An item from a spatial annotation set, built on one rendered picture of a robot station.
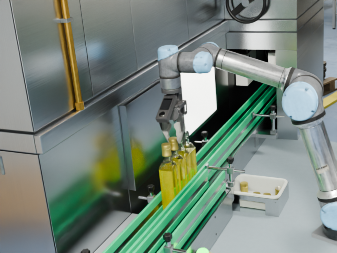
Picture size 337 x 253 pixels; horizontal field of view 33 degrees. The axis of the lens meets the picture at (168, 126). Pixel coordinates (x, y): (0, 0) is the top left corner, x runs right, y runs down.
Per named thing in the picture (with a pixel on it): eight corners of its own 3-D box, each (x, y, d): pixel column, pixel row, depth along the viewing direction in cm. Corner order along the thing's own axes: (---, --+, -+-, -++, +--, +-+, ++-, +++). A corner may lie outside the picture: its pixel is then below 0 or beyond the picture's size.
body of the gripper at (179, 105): (188, 114, 218) (185, 84, 214) (179, 122, 211) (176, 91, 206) (170, 113, 221) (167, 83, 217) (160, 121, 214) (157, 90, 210)
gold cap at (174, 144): (171, 146, 220) (170, 136, 218) (180, 147, 218) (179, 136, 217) (167, 150, 217) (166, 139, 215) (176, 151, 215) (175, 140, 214)
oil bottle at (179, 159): (175, 200, 229) (170, 151, 222) (188, 202, 227) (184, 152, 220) (169, 207, 225) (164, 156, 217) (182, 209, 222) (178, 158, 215)
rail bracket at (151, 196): (143, 212, 223) (139, 181, 219) (159, 215, 220) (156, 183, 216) (138, 217, 220) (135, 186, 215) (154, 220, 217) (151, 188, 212)
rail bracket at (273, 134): (254, 143, 300) (253, 102, 292) (286, 146, 293) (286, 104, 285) (251, 147, 296) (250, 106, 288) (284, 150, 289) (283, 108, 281)
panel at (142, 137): (212, 110, 295) (208, 45, 283) (218, 111, 294) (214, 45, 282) (129, 190, 220) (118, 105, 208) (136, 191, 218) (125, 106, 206)
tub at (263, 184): (239, 190, 259) (238, 172, 256) (289, 197, 250) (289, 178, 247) (226, 209, 245) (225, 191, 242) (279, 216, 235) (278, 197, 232)
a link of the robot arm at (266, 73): (332, 72, 205) (204, 33, 218) (327, 80, 195) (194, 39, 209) (322, 101, 210) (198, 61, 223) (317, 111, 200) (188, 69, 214)
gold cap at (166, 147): (169, 157, 211) (168, 146, 209) (160, 156, 212) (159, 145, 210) (173, 153, 214) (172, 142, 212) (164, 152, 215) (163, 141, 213)
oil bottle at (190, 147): (186, 187, 239) (182, 139, 232) (199, 188, 237) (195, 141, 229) (181, 193, 235) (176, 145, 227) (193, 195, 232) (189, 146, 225)
